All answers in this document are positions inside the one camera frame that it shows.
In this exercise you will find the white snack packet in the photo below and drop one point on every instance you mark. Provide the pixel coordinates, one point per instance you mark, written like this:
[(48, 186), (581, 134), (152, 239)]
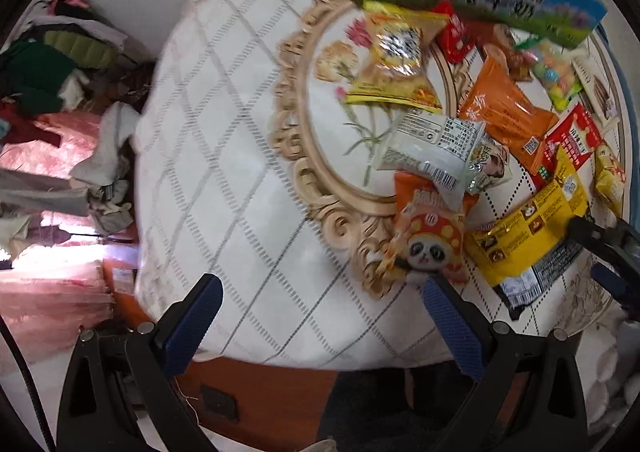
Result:
[(432, 145)]

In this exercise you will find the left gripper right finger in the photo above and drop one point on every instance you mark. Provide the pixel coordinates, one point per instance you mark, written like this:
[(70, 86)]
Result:
[(527, 393)]

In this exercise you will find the pile of clothes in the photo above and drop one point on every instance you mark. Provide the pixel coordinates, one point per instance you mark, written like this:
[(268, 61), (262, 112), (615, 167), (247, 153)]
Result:
[(72, 91)]

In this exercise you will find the yellow egg roll snack bag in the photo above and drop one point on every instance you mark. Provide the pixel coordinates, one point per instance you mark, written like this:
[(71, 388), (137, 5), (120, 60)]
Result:
[(395, 73)]

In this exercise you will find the colorful candy bag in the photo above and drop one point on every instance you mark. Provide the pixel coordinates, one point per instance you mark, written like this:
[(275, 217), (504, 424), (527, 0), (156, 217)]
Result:
[(553, 68)]

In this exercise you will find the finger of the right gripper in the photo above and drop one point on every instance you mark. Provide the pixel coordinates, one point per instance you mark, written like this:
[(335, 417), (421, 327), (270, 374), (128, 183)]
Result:
[(609, 280), (597, 240)]

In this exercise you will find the small green cartoon packet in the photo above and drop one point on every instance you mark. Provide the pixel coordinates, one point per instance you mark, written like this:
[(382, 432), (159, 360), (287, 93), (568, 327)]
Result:
[(489, 166)]

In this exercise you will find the brown nut snack packet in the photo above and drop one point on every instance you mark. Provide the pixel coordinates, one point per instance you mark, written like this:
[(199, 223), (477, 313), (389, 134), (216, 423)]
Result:
[(495, 40)]

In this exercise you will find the yellow black snack bag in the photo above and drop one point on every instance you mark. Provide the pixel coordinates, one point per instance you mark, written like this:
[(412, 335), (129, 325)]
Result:
[(522, 254)]

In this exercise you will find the red crown snack packet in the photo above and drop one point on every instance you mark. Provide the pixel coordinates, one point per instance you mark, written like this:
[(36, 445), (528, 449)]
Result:
[(577, 134)]

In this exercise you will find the orange panda snack bag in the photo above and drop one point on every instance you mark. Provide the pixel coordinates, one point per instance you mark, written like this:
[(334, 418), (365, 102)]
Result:
[(428, 236)]

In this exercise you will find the small red snack packet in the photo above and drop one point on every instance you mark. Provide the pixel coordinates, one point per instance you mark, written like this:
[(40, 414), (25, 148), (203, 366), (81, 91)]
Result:
[(453, 40)]

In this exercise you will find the orange snack packet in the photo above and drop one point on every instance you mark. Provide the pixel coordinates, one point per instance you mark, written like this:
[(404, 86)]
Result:
[(509, 116)]

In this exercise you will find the Franzzi chocolate biscuit pack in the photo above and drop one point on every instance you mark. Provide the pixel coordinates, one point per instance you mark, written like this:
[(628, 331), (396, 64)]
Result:
[(599, 100)]

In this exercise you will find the yellow panda snack bag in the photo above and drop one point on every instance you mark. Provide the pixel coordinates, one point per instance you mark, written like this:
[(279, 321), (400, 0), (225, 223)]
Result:
[(610, 179)]

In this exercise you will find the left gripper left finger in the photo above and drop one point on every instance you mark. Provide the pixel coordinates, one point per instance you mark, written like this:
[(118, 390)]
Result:
[(96, 413)]

